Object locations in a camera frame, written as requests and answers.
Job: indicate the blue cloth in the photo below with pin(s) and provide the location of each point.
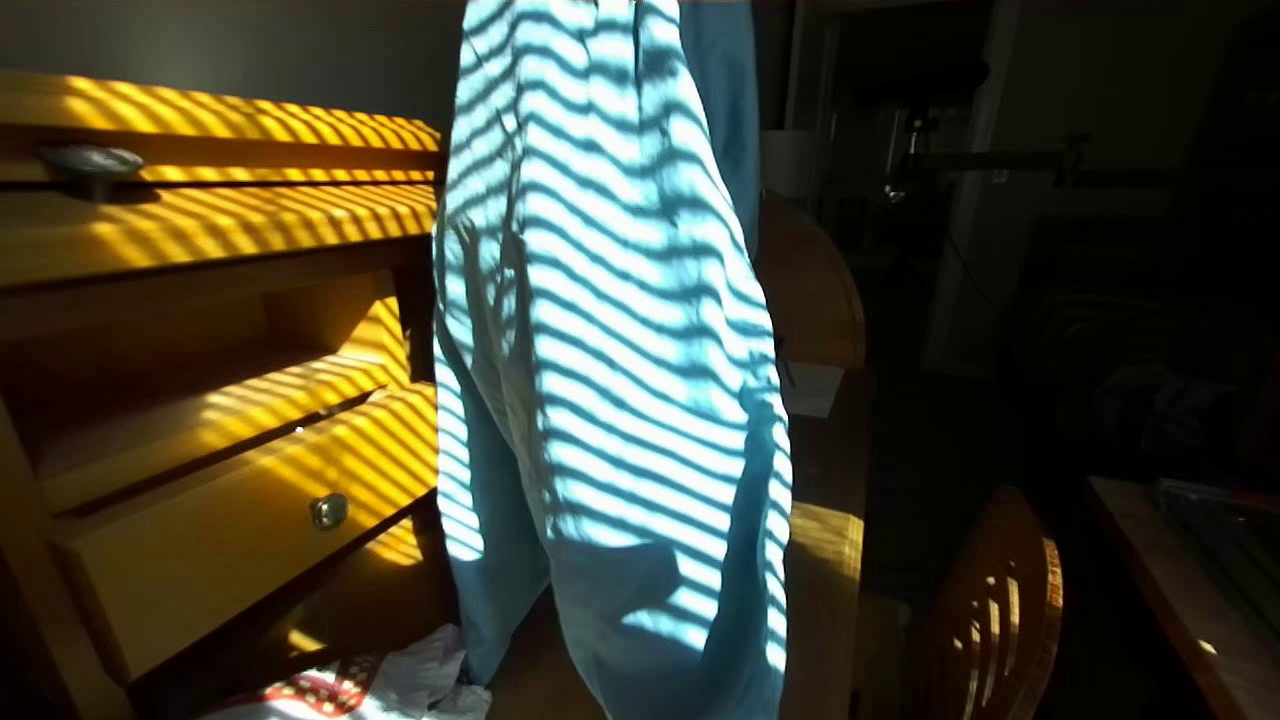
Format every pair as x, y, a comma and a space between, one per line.
614, 435

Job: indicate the red white cloth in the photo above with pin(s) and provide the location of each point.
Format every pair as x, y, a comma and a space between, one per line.
421, 680

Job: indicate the white paper on desk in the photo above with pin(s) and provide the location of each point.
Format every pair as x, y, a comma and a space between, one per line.
811, 391

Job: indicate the metal drawer knob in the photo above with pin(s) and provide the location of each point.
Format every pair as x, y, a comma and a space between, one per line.
329, 510

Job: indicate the wooden roll-top desk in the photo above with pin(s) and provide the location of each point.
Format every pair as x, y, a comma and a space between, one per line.
195, 360

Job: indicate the wooden side table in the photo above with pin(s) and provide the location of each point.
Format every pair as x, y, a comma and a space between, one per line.
1215, 638

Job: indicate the laptop on side table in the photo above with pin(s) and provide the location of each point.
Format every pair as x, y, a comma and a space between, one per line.
1233, 538

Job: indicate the metal desk top handle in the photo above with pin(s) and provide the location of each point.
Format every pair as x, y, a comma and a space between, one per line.
92, 168

